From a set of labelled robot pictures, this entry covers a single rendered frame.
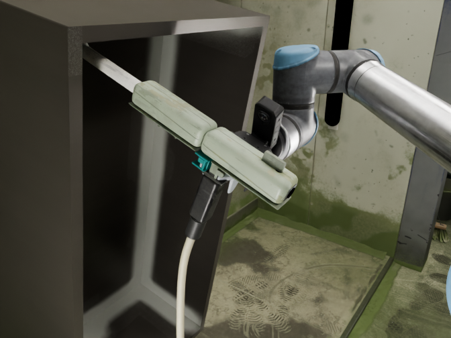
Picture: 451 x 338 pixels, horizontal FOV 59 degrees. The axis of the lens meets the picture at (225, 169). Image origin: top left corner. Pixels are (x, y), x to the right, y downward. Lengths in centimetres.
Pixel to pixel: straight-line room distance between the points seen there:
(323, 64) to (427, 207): 205
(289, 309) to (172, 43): 168
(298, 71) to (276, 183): 33
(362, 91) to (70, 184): 57
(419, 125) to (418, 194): 208
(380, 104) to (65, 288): 72
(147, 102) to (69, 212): 26
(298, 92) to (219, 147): 29
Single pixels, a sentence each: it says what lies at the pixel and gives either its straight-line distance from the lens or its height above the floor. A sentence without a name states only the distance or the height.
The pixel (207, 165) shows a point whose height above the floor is 143.
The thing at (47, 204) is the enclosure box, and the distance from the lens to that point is 83.
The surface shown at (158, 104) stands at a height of 152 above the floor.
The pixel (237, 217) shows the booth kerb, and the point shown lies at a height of 12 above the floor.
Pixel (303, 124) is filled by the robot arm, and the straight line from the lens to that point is 86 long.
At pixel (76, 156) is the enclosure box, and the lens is 72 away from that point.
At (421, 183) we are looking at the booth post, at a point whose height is 63.
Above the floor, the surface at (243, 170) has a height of 144.
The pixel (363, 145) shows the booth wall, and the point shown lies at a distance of 278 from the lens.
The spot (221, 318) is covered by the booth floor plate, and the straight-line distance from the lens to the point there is 237.
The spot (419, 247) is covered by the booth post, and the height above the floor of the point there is 18.
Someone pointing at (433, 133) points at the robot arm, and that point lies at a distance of 71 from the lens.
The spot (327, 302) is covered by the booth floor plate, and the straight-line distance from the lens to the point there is 254.
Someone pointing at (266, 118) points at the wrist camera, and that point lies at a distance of 69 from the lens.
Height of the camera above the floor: 167
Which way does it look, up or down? 23 degrees down
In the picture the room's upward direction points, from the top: straight up
